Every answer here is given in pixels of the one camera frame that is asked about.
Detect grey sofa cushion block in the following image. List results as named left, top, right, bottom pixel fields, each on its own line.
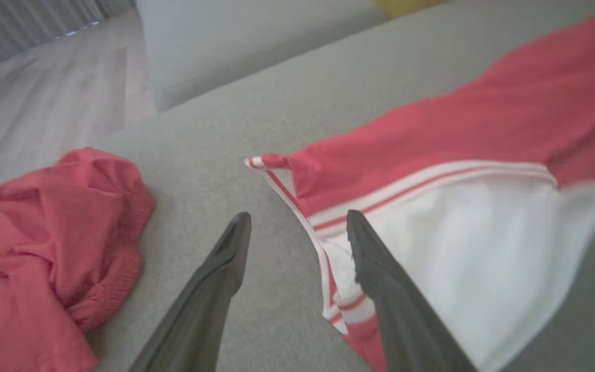
left=136, top=0, right=386, bottom=113

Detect red Bulls 23 jersey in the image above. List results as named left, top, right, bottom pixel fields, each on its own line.
left=244, top=9, right=595, bottom=372

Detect red white-striped mesh shorts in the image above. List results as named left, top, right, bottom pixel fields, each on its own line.
left=0, top=147, right=155, bottom=372

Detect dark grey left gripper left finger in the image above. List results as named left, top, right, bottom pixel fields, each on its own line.
left=128, top=211, right=253, bottom=372

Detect yellow sofa back cushion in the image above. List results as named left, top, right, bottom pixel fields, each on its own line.
left=375, top=0, right=450, bottom=20

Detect large grey sofa seat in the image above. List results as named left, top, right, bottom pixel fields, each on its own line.
left=0, top=0, right=595, bottom=372

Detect grey pleated curtain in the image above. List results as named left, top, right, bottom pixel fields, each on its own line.
left=0, top=0, right=135, bottom=78

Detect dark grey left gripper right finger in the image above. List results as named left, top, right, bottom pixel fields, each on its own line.
left=346, top=209, right=480, bottom=372

